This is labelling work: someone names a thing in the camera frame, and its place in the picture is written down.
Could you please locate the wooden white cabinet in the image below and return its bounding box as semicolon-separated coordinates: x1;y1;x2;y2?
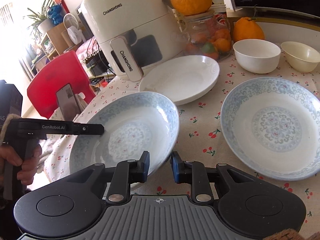
227;8;319;50

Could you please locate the cherry print tablecloth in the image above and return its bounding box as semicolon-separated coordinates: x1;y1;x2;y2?
44;53;319;238

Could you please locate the large orange on table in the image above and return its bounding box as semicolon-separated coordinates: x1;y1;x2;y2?
233;17;265;42

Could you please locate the white air fryer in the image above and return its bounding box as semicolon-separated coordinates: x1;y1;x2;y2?
80;0;183;82

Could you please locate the smartphone on stand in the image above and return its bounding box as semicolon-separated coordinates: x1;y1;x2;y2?
56;83;81;121

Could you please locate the stack of white cups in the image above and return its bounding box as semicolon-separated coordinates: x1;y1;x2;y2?
211;0;226;13

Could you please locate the person's left hand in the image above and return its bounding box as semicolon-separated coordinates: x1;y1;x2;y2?
1;144;42;186

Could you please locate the small white desk fan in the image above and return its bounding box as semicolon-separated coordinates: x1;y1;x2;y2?
63;13;86;45

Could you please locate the glass jar with fruit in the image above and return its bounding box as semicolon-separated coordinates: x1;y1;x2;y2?
183;9;232;61

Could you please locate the blue patterned plate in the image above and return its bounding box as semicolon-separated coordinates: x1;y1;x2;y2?
220;77;319;181
69;92;180;174

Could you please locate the red plastic chair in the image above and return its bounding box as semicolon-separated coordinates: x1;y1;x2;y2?
27;51;95;119

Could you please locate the white ceramic bowl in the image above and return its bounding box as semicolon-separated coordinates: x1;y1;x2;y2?
233;39;281;74

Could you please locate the small cream bowl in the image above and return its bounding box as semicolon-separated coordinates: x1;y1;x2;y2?
281;41;319;73

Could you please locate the potted green plant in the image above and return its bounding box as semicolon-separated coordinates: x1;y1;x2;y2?
27;0;54;36

